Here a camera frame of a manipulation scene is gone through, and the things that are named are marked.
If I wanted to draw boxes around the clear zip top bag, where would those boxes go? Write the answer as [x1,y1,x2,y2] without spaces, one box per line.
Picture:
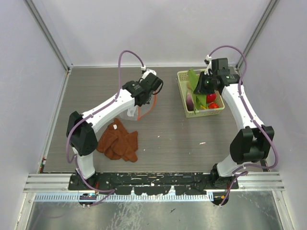
[119,95,157,121]

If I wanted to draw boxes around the green leafy vegetable toy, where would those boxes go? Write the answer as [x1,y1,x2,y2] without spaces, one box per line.
[187,69,207,113]

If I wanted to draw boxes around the purple eggplant toy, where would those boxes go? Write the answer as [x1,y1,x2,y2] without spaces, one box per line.
[186,92,194,112]

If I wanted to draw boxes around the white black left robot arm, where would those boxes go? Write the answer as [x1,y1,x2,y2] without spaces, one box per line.
[65,69,164,190]

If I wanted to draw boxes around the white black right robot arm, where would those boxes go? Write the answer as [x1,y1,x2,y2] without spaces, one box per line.
[194,56,274,189]

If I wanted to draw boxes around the red apple toy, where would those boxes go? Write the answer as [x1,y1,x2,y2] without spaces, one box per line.
[206,93,216,104]

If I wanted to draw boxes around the red bell pepper toy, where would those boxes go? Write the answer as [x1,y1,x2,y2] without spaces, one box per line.
[208,103,219,109]

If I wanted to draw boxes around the yellow banana toy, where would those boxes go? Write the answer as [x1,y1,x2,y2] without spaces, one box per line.
[200,105,208,110]

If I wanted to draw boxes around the pale green perforated basket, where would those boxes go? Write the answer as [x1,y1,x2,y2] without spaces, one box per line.
[177,70,225,118]

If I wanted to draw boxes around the brown cloth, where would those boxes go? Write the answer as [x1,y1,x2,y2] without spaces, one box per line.
[96,118,138,162]

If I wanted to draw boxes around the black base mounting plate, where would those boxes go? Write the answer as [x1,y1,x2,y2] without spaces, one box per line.
[68,171,239,196]

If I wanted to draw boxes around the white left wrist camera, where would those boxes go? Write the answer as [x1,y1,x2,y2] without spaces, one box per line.
[139,66,156,81]

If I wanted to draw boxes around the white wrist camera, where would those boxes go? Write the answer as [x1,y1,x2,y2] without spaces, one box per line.
[204,55,212,74]
[139,66,156,81]

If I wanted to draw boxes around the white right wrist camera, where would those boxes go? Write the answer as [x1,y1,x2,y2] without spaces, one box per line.
[204,55,212,74]

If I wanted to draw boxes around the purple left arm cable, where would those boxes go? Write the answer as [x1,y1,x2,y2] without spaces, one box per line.
[66,50,147,206]

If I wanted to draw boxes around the aluminium front frame rail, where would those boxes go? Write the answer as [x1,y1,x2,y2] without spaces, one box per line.
[24,172,284,195]

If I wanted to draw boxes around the white slotted cable duct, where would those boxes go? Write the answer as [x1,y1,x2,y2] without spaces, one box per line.
[34,192,213,202]

